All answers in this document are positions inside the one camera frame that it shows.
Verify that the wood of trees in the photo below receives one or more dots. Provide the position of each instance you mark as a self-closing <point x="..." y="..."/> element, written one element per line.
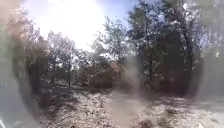
<point x="160" y="56"/>

